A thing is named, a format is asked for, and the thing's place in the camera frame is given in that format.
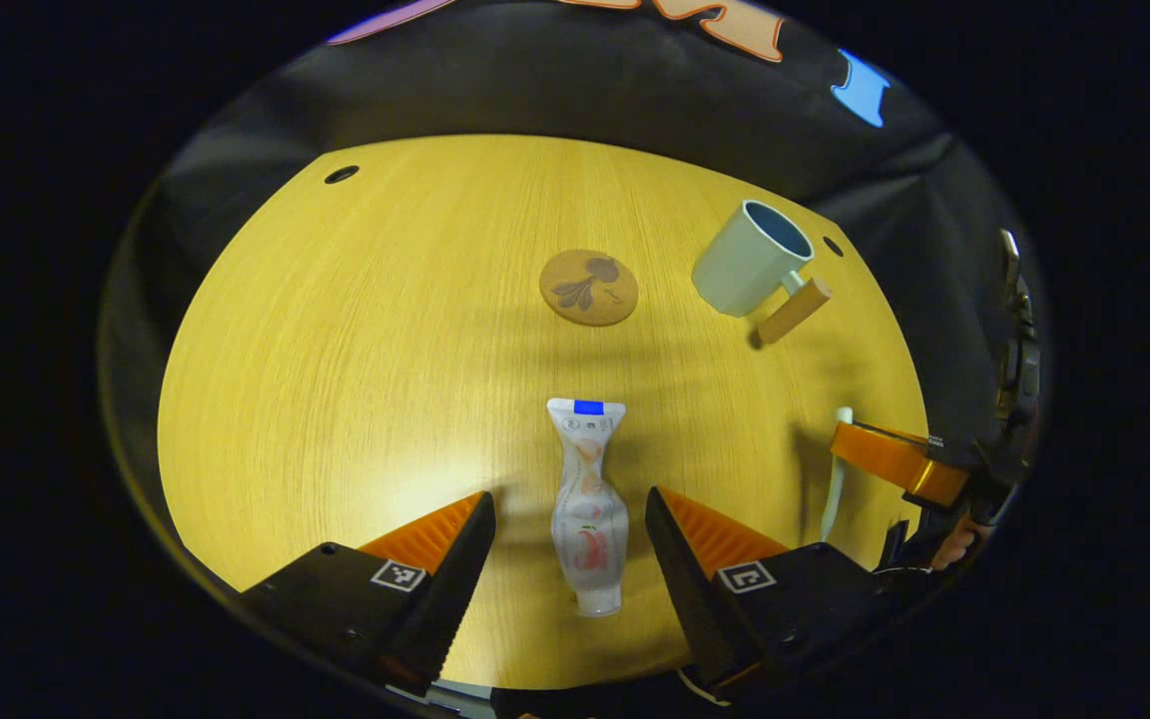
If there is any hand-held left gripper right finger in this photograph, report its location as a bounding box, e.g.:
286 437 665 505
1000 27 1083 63
644 486 897 701

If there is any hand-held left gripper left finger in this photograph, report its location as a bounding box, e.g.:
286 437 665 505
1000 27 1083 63
236 490 498 698

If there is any pale green toothbrush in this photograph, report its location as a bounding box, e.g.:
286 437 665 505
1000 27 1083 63
820 405 856 545

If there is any white toothpaste tube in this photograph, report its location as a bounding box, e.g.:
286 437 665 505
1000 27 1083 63
546 397 631 617

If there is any pale green cup wooden handle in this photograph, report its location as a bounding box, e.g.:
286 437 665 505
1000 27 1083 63
691 199 833 347

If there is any round brown coaster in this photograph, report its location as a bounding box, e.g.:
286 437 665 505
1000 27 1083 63
539 249 640 328

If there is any wooden desktop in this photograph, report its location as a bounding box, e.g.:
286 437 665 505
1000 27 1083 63
156 135 930 692

